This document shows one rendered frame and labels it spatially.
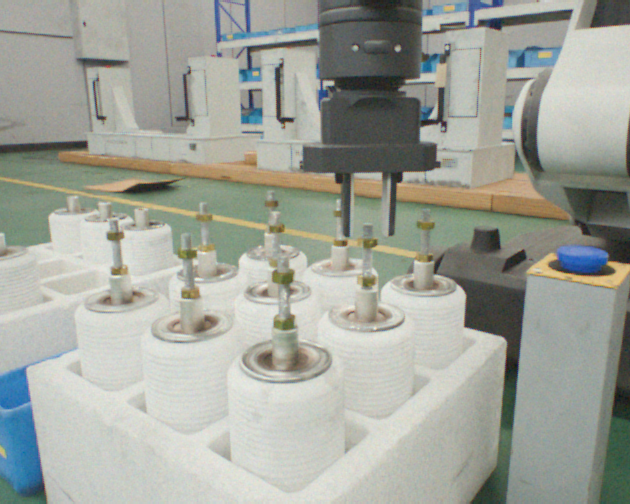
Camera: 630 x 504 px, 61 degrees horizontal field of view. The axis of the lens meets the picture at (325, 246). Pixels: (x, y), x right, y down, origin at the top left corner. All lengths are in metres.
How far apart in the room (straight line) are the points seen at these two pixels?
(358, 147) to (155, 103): 7.52
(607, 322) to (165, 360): 0.37
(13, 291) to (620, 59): 0.85
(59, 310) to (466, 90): 2.17
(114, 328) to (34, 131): 6.63
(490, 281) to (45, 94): 6.67
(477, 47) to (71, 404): 2.37
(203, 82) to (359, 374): 3.49
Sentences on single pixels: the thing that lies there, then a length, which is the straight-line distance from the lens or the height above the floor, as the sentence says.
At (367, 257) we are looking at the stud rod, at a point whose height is 0.31.
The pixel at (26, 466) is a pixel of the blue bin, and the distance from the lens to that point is 0.77.
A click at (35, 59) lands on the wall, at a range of 7.24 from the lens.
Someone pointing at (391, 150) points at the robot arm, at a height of 0.41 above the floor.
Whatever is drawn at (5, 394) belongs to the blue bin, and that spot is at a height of 0.09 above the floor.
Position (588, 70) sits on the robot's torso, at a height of 0.49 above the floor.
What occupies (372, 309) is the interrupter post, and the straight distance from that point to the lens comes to 0.52.
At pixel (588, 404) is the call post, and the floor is 0.21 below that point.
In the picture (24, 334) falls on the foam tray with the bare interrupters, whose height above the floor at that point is 0.15.
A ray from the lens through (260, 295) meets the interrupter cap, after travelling 0.59.
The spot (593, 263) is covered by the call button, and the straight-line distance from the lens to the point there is 0.49.
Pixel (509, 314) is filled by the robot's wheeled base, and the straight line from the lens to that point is 0.90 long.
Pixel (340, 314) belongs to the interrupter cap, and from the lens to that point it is 0.53.
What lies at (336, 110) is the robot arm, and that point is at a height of 0.45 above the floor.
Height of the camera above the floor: 0.45
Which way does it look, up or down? 14 degrees down
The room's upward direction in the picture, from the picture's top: straight up
